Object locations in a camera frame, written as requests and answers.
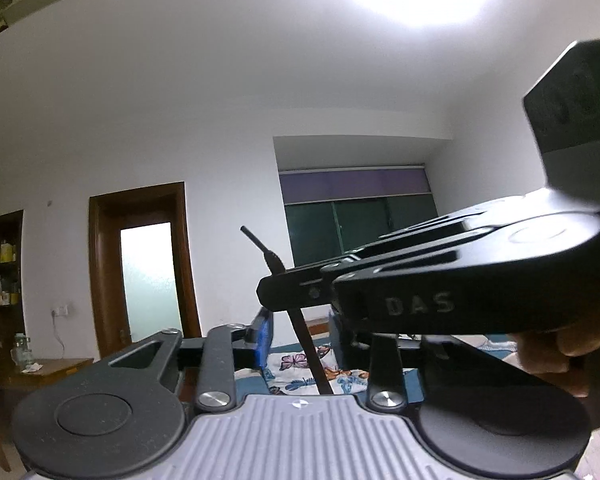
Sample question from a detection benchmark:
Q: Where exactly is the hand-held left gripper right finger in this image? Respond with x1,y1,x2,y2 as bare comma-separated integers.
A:
329,308,486,412

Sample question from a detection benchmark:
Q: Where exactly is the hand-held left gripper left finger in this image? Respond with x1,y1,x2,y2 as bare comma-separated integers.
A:
100,307,275,413

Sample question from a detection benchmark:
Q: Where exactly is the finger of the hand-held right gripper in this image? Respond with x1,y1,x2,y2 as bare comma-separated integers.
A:
256,209,487,311
331,230,511,336

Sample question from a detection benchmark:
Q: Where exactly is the person's right hand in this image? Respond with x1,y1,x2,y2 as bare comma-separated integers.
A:
510,316,600,398

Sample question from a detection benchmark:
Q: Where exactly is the butterfly print pillow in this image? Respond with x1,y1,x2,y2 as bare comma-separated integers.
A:
262,344,371,397

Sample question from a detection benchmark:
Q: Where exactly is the dark window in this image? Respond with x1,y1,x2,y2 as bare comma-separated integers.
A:
279,166,441,272

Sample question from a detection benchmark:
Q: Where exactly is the wooden door with frosted glass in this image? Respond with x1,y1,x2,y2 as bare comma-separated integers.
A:
89,181,203,361

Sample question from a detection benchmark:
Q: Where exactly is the wooden side desk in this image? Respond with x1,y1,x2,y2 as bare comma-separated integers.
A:
0,357,96,472

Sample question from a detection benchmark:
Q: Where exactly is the glass jar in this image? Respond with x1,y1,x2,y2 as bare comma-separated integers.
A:
12,334,34,367

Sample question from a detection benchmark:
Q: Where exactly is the dark wooden cabinet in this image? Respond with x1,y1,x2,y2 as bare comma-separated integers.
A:
0,210,26,361

